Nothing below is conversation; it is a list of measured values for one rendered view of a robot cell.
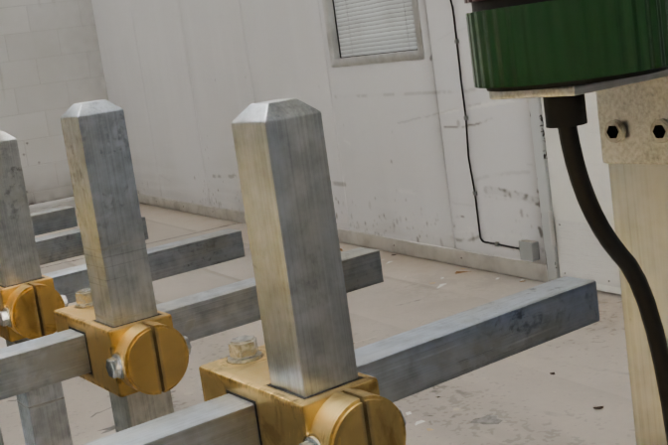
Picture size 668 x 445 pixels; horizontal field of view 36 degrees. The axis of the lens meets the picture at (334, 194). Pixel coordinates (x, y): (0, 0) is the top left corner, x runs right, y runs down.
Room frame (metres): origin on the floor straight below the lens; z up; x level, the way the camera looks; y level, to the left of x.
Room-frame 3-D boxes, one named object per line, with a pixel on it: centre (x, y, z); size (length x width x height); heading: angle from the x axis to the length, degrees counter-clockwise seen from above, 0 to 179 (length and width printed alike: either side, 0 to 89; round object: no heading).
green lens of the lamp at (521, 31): (0.31, -0.08, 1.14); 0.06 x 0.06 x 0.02
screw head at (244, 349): (0.60, 0.07, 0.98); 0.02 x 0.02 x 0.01
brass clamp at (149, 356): (0.77, 0.18, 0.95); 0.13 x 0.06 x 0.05; 34
